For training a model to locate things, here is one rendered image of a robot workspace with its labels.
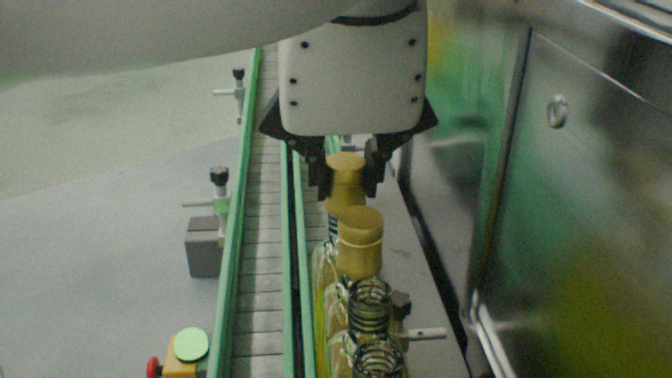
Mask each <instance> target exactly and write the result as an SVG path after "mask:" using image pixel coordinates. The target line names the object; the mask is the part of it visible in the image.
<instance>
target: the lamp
mask: <svg viewBox="0 0 672 378"><path fill-rule="evenodd" d="M173 344H175V354H176V358H177V359H178V360H179V361H180V362H182V363H196V362H198V361H200V360H202V359H203V358H204V357H205V356H207V355H208V353H209V350H210V348H209V342H208V340H207V339H206V335H205V334H204V333H203V332H202V330H201V329H199V328H195V327H190V328H186V329H184V330H182V331H180V333H179V334H178V336H177V337H176V339H175V342H173Z"/></svg>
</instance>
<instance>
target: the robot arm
mask: <svg viewBox="0 0 672 378"><path fill-rule="evenodd" d="M277 42H278V89H277V91H276V92H275V94H274V95H273V97H272V98H270V100H269V101H268V104H267V106H266V107H265V109H264V110H263V112H262V113H261V115H260V116H259V131H260V132H261V134H262V133H263V135H265V136H268V137H270V138H274V139H276V140H281V141H284V143H285V144H286V145H288V146H289V147H291V148H292V150H294V151H295V152H297V153H298V154H299V155H302V156H303V157H305V161H306V163H307V179H308V187H312V186H316V188H317V198H318V201H324V200H325V199H326V173H327V166H326V158H325V150H324V140H325V136H345V135H369V133H373V138H371V139H367V141H366V142H365V151H364V158H365V160H366V196H367V198H369V199H370V198H376V193H377V184H378V183H383V181H384V172H385V165H387V161H389V160H391V159H392V157H393V152H394V151H396V150H397V148H399V147H400V146H402V145H404V144H405V143H406V142H408V141H409V140H411V139H412V137H413V135H415V134H417V135H419V134H421V132H423V131H425V130H427V129H429V128H433V127H435V126H436V125H437V124H438V117H437V114H436V112H435V110H434V108H433V106H432V104H430V101H429V99H428V97H427V96H426V94H425V86H426V74H427V55H428V10H427V0H0V94H2V93H5V92H7V91H10V90H12V89H15V88H18V87H21V85H26V84H30V83H34V82H40V81H49V80H57V79H70V78H85V77H96V76H97V75H107V74H115V73H121V72H128V71H135V70H143V69H149V68H154V67H161V66H167V64H172V63H177V62H183V61H188V60H195V59H201V58H208V57H214V56H219V55H226V54H231V52H237V51H242V50H247V49H251V48H257V47H261V46H265V45H271V44H274V43H277Z"/></svg>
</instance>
